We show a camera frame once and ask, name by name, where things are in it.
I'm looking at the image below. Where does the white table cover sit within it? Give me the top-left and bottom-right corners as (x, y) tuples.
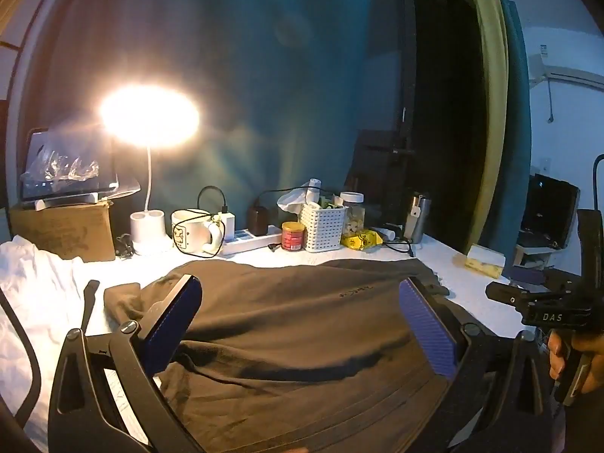
(19, 233), (524, 453)

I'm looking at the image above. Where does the dark wooden furniture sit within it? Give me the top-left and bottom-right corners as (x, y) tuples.
(346, 129), (412, 208)

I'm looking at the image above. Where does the teal curtain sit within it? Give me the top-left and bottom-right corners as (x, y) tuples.
(491, 0), (533, 258)

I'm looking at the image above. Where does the steel bottle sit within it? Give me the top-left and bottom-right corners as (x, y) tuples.
(405, 192), (433, 244)

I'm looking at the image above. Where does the clear jar with white lid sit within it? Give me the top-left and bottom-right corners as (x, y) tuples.
(339, 191), (367, 239)

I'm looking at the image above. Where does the black charger cable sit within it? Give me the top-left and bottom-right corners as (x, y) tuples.
(197, 185), (229, 218)

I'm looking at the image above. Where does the black tablet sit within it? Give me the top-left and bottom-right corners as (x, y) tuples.
(20, 127), (120, 205)

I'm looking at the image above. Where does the white plastic basket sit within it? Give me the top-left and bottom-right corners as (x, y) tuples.
(299, 201), (343, 252)

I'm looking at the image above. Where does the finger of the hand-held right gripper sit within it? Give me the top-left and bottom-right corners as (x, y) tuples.
(485, 280), (575, 307)

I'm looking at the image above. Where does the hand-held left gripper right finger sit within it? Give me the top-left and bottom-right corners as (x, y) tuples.
(399, 276), (555, 453)

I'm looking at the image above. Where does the yellow-green curtain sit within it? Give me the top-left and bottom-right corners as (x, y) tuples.
(459, 0), (511, 248)

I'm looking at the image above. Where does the dark power adapter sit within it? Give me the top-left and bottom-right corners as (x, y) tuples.
(247, 205), (270, 237)

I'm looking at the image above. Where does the red can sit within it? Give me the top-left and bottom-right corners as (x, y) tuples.
(281, 221), (307, 251)

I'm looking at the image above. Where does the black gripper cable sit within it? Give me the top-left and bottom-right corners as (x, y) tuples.
(591, 153), (604, 211)

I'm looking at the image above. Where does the person's right hand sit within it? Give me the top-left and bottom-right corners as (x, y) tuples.
(546, 328), (604, 395)

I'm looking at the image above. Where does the white desk lamp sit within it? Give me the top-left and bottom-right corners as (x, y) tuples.
(99, 82), (201, 256)

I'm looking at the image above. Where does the dark brown shirt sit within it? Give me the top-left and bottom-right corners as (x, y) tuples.
(103, 259), (473, 453)

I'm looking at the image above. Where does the white air conditioner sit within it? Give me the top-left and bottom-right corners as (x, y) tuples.
(525, 54), (604, 89)

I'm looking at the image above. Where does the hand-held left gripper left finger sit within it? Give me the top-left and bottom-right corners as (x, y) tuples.
(48, 274), (205, 453)

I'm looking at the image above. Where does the black open case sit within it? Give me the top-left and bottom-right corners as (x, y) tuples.
(516, 173), (581, 251)

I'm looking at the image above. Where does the cardboard box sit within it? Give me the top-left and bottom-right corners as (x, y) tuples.
(9, 200), (117, 262)

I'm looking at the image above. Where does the white power strip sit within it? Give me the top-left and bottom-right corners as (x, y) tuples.
(222, 227), (284, 256)

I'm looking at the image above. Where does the white tissue paper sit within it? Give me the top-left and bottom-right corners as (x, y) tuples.
(277, 178), (322, 214)

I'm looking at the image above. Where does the yellow snack packet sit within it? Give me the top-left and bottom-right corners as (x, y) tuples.
(340, 228), (384, 250)

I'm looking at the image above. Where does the black braided cable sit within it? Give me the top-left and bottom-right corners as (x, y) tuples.
(0, 288), (42, 430)

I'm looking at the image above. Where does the white garment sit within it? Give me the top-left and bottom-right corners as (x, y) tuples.
(0, 235), (88, 435)

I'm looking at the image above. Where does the cream printed mug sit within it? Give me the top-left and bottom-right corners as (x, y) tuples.
(171, 208), (225, 259)

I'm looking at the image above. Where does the black cable bundle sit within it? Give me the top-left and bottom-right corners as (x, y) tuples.
(115, 233), (136, 260)

